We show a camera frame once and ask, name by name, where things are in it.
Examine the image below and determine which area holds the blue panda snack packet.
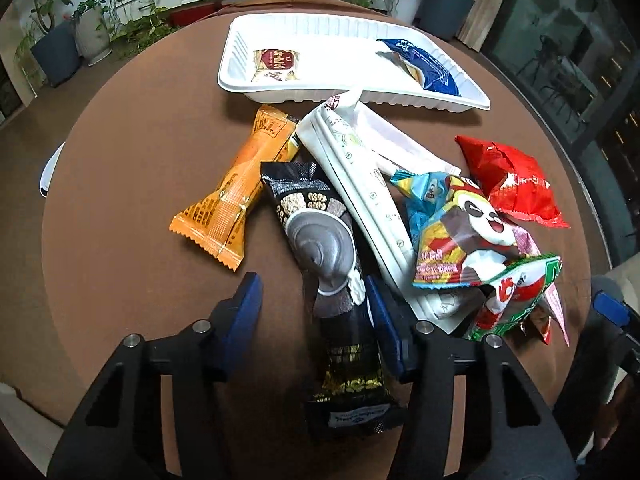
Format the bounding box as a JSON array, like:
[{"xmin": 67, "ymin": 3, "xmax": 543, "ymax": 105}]
[{"xmin": 390, "ymin": 170, "xmax": 541, "ymax": 291}]

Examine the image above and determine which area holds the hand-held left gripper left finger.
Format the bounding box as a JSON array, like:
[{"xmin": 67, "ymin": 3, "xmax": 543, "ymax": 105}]
[{"xmin": 47, "ymin": 271, "xmax": 264, "ymax": 480}]

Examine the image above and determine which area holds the orange snack packet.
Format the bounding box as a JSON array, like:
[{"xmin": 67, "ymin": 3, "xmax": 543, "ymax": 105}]
[{"xmin": 169, "ymin": 105, "xmax": 301, "ymax": 272}]

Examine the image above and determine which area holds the plant in white ribbed pot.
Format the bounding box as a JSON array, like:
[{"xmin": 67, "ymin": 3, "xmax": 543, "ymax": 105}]
[{"xmin": 74, "ymin": 0, "xmax": 112, "ymax": 66}]

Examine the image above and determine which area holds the white plastic tray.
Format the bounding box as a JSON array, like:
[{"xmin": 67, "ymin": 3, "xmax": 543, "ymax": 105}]
[{"xmin": 217, "ymin": 14, "xmax": 492, "ymax": 112}]

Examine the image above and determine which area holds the broad-leaf plant in dark pot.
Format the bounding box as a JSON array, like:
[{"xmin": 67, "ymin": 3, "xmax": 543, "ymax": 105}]
[{"xmin": 417, "ymin": 0, "xmax": 487, "ymax": 41}]

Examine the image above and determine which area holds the leafy tree in dark pot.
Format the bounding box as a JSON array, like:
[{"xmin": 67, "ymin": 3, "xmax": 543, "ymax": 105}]
[{"xmin": 15, "ymin": 0, "xmax": 82, "ymax": 88}]

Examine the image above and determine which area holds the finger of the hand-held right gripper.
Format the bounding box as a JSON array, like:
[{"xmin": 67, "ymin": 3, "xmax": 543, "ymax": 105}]
[{"xmin": 590, "ymin": 276, "xmax": 640, "ymax": 361}]

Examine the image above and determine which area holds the long white snack packet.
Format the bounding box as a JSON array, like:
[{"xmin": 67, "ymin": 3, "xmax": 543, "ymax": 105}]
[{"xmin": 295, "ymin": 105, "xmax": 481, "ymax": 333}]

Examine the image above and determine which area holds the green and red snack packet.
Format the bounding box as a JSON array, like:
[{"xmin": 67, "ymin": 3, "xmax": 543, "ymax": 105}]
[{"xmin": 462, "ymin": 252, "xmax": 563, "ymax": 343}]

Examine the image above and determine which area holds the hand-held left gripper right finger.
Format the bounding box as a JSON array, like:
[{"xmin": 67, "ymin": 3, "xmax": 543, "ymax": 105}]
[{"xmin": 364, "ymin": 275, "xmax": 578, "ymax": 480}]

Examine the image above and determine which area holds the red storage box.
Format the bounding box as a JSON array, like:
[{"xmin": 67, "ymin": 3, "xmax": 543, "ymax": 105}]
[{"xmin": 169, "ymin": 2, "xmax": 221, "ymax": 27}]

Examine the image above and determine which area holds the glass door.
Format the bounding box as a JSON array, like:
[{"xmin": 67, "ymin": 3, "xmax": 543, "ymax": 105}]
[{"xmin": 480, "ymin": 0, "xmax": 640, "ymax": 161}]

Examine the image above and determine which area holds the dark blue snack packet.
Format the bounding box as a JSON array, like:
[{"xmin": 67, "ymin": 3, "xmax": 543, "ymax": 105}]
[{"xmin": 376, "ymin": 38, "xmax": 461, "ymax": 97}]

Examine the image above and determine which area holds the black snack packet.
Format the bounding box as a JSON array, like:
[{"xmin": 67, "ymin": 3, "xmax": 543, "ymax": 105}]
[{"xmin": 260, "ymin": 161, "xmax": 408, "ymax": 443}]

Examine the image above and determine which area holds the white round device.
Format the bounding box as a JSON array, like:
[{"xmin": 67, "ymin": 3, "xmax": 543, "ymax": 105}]
[{"xmin": 39, "ymin": 141, "xmax": 67, "ymax": 200}]

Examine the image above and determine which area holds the beige curtain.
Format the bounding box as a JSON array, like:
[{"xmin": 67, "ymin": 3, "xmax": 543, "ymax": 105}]
[{"xmin": 457, "ymin": 0, "xmax": 533, "ymax": 53}]

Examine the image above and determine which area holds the bright red snack packet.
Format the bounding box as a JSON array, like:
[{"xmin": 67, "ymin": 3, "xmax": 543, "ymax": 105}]
[{"xmin": 454, "ymin": 135, "xmax": 572, "ymax": 230}]

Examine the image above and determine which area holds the small maroon snack packet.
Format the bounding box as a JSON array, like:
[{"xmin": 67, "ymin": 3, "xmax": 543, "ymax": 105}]
[{"xmin": 251, "ymin": 47, "xmax": 302, "ymax": 85}]

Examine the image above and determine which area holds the pink snack packet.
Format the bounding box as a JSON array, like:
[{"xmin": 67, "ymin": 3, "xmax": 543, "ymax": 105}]
[{"xmin": 510, "ymin": 225, "xmax": 571, "ymax": 348}]

